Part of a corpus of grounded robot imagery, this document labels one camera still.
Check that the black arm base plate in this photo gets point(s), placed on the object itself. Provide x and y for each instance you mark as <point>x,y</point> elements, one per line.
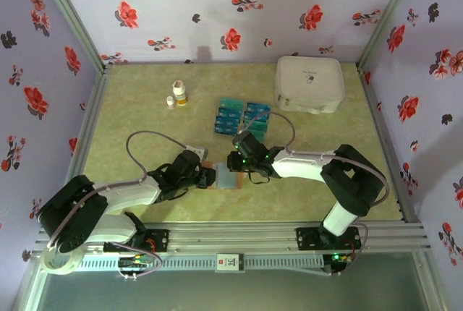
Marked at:
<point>307,240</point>
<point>157,240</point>

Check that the pink leather card holder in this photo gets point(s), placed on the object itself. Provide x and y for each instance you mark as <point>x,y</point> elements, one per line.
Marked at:
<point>226,175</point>

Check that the teal credit card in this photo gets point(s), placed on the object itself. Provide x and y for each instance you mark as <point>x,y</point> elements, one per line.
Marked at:
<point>262,134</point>
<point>260,125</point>
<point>231,103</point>

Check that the small board with green light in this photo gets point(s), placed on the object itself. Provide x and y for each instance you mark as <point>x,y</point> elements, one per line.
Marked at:
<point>336,258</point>

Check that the aluminium frame post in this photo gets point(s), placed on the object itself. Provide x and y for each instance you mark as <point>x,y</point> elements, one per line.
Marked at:
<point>387,14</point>
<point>74,14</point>

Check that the clear tape roll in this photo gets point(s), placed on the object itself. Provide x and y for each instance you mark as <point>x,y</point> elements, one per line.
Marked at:
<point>59,271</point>

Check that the clear acrylic card stand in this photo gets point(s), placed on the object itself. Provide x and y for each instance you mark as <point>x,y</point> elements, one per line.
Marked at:
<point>243,115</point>

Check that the small white pill bottle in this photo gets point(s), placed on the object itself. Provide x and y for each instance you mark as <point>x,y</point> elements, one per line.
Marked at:
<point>170,103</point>

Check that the white plastic container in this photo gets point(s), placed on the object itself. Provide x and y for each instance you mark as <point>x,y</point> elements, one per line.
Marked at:
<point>307,87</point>

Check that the aluminium frame rail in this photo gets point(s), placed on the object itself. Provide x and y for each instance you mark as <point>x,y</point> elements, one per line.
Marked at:
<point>231,238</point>

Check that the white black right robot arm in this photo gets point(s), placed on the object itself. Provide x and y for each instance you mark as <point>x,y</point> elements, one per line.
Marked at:
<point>307,164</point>

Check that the green circuit board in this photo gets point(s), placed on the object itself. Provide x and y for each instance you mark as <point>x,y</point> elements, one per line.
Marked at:
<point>135,262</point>

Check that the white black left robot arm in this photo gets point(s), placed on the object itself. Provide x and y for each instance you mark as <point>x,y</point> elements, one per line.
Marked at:
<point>126,195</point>

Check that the large white pill bottle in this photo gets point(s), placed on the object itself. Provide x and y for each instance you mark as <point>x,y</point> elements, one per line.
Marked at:
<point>179,94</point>

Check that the aluminium side rail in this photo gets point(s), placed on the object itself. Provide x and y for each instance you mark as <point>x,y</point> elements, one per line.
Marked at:
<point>381,126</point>
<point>93,115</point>

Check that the white red label tag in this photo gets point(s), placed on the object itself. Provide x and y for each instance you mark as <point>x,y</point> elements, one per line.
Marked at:
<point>230,262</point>

